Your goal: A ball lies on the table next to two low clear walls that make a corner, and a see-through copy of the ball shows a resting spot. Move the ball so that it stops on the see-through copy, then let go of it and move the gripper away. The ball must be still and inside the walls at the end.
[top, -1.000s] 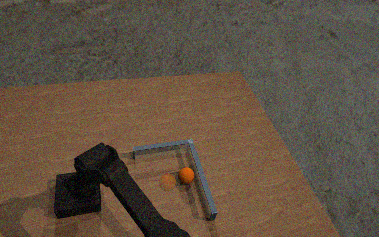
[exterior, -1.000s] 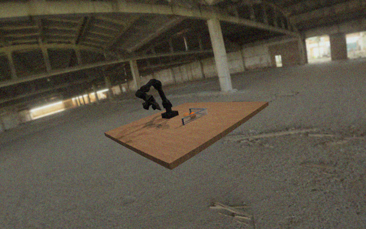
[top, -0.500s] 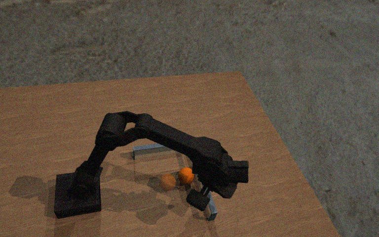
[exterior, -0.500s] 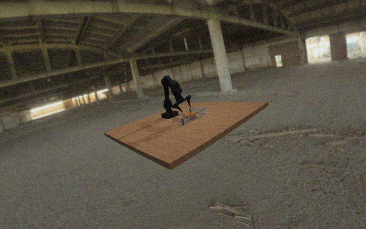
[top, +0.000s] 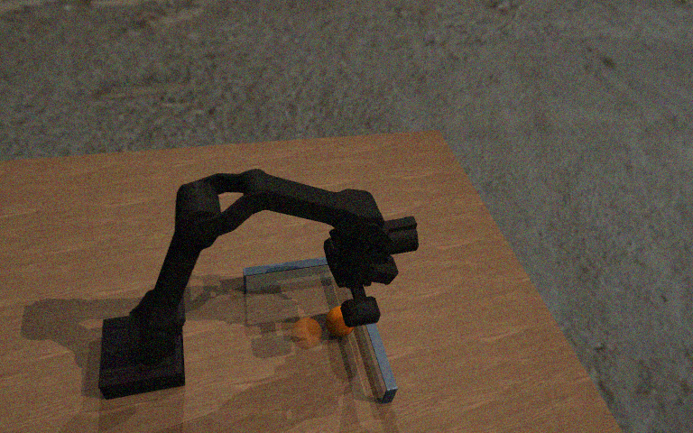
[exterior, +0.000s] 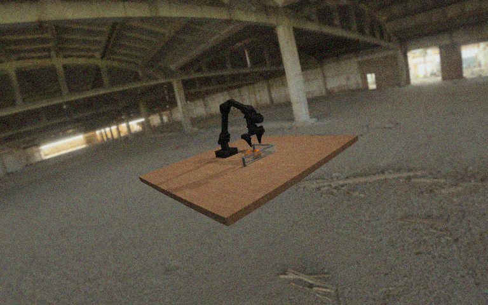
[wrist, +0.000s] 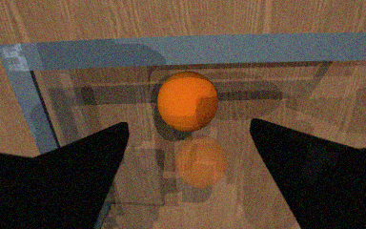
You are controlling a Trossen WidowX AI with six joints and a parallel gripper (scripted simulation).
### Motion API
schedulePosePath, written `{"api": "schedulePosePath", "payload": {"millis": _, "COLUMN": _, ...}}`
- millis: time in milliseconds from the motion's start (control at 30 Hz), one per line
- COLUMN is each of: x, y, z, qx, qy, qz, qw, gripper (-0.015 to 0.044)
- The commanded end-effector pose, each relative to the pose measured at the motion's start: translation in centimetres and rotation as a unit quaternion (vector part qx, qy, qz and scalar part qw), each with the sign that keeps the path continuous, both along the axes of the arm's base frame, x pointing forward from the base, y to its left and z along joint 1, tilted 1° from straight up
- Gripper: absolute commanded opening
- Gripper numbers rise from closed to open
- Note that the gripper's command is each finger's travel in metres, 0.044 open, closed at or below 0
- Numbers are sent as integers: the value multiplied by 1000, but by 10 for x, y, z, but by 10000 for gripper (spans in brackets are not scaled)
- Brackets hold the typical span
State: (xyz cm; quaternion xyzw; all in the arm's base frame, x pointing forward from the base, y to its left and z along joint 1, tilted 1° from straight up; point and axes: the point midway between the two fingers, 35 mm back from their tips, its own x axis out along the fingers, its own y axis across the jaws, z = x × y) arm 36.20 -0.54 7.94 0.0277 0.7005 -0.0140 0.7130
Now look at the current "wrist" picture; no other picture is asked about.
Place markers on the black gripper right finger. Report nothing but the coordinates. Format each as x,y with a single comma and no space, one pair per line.
323,182

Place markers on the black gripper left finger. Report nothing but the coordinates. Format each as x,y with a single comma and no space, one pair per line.
64,188

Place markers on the clear l-shaped low wall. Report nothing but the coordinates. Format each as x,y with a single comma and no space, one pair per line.
64,101

